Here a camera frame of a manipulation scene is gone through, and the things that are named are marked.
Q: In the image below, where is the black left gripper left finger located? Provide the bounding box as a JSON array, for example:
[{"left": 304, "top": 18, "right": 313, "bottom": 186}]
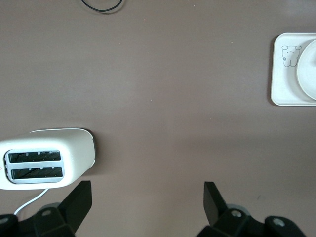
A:
[{"left": 0, "top": 181, "right": 93, "bottom": 237}]

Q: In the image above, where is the cream rabbit print tray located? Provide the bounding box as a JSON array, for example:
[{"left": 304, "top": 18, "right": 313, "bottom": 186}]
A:
[{"left": 270, "top": 32, "right": 316, "bottom": 107}]

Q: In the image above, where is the brown table cover cloth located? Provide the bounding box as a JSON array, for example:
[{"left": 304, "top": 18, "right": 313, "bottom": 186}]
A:
[{"left": 0, "top": 0, "right": 316, "bottom": 237}]

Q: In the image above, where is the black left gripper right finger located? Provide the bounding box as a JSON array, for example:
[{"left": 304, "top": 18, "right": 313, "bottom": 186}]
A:
[{"left": 197, "top": 182, "right": 305, "bottom": 237}]

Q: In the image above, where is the white toaster power cable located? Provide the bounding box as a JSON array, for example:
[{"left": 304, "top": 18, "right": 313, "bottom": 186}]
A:
[{"left": 13, "top": 189, "right": 50, "bottom": 216}]

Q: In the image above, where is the round cream plate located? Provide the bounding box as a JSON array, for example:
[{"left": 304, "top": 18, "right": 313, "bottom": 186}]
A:
[{"left": 296, "top": 37, "right": 316, "bottom": 101}]

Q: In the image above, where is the black looped table cable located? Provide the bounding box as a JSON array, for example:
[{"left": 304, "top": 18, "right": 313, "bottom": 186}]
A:
[{"left": 80, "top": 0, "right": 123, "bottom": 13}]

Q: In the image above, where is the cream two-slot toaster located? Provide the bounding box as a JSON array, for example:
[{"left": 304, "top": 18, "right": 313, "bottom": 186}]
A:
[{"left": 0, "top": 127, "right": 96, "bottom": 191}]

